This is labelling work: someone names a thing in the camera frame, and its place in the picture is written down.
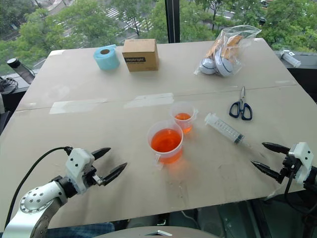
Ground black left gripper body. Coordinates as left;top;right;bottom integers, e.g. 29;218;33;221
82;164;106;189

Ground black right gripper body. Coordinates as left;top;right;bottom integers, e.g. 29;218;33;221
278;153;303;184

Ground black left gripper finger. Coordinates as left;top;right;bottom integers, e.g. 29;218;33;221
91;147;111;160
102;162;128;186

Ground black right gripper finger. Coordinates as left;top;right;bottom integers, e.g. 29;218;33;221
262;142;290;156
250;160;283;181

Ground clear plastic syringe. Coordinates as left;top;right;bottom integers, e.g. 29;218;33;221
204;113;251;148

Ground large plastic cup orange liquid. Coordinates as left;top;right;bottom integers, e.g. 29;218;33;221
147;120;184;171

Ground small plastic cup orange liquid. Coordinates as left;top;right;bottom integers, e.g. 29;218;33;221
169;101;199;135

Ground white object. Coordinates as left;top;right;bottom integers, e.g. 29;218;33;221
281;50;302;68

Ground dark water bottle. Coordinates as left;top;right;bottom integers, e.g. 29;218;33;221
6;58;35;85

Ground light blue tape roll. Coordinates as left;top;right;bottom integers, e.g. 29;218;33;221
93;44;121;71

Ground brown cardboard box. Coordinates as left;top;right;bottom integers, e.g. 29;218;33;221
122;39;159;72

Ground clear plastic zip bag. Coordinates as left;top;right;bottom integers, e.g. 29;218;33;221
193;25;262;78

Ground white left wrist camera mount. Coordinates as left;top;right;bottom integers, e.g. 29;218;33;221
64;148;95;193

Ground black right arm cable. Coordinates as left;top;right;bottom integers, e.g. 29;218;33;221
283;171;317;219

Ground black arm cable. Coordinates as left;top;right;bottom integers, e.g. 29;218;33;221
4;146;73;228
283;171;317;219

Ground blue handled scissors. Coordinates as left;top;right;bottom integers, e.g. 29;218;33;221
229;86;253;121

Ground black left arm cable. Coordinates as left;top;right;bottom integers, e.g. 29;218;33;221
4;146;73;228

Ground tangled black cables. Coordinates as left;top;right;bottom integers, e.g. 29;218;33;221
0;76;19;94

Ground black window frame post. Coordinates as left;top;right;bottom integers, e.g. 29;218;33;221
165;0;182;44

